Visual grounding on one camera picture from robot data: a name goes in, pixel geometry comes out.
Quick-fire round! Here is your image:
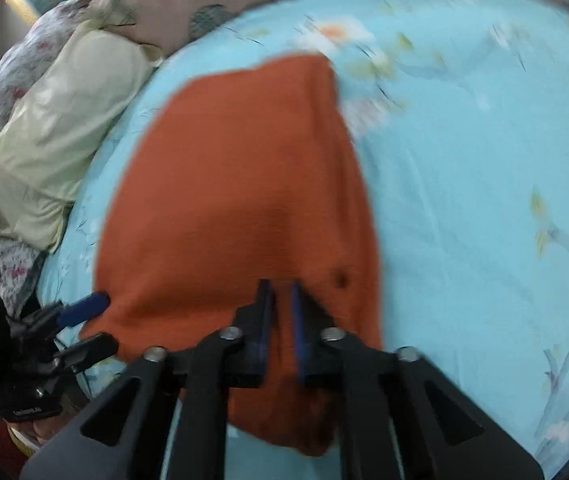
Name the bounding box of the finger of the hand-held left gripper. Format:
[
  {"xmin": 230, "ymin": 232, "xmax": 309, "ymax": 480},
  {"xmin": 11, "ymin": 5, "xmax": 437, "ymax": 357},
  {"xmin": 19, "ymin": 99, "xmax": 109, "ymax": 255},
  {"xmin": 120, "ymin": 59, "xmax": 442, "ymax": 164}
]
[
  {"xmin": 53, "ymin": 331, "xmax": 120, "ymax": 373},
  {"xmin": 58, "ymin": 291, "xmax": 112, "ymax": 327}
]

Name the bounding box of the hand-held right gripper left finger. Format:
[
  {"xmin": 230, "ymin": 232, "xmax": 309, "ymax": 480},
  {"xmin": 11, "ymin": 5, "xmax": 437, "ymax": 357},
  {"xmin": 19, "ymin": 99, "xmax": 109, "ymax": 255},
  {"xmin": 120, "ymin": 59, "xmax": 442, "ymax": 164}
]
[{"xmin": 19, "ymin": 280, "xmax": 276, "ymax": 480}]

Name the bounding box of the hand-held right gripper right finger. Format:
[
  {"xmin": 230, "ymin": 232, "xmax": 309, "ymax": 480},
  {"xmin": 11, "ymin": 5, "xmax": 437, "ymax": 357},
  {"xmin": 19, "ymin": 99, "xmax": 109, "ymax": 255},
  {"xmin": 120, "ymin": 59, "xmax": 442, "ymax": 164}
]
[{"xmin": 291, "ymin": 282, "xmax": 545, "ymax": 480}]

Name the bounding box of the orange knit sweater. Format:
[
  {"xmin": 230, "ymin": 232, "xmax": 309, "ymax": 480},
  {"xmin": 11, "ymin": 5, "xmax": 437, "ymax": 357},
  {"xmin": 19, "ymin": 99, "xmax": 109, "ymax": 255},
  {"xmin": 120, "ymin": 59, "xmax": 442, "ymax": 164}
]
[{"xmin": 78, "ymin": 53, "xmax": 385, "ymax": 457}]

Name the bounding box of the cream ruffled pillow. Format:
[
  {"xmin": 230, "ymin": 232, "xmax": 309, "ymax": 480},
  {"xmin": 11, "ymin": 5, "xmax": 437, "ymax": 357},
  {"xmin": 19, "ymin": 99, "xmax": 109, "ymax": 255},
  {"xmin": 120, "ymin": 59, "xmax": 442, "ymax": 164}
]
[{"xmin": 0, "ymin": 21, "xmax": 165, "ymax": 254}]

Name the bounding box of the light blue floral bedsheet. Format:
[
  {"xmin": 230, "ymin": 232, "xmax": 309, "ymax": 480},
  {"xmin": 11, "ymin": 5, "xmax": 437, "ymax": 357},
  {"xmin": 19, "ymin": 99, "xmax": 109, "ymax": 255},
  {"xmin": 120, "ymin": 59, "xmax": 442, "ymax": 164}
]
[{"xmin": 39, "ymin": 0, "xmax": 569, "ymax": 480}]

